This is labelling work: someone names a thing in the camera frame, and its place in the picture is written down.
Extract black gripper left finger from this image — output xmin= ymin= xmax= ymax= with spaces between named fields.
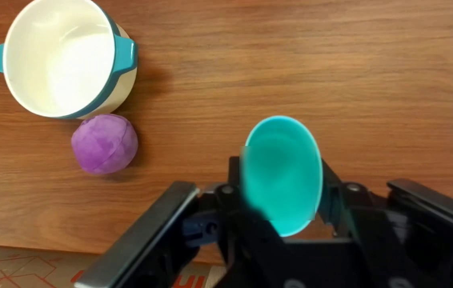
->
xmin=72 ymin=154 xmax=270 ymax=288

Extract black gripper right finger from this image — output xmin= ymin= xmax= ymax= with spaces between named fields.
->
xmin=318 ymin=158 xmax=453 ymax=288

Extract teal plastic cup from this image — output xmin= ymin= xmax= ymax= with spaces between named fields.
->
xmin=241 ymin=113 xmax=325 ymax=238

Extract purple plush ball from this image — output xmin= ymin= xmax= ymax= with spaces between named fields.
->
xmin=70 ymin=111 xmax=139 ymax=177

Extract white pot with teal handles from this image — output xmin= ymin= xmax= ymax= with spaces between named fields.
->
xmin=0 ymin=0 xmax=139 ymax=119

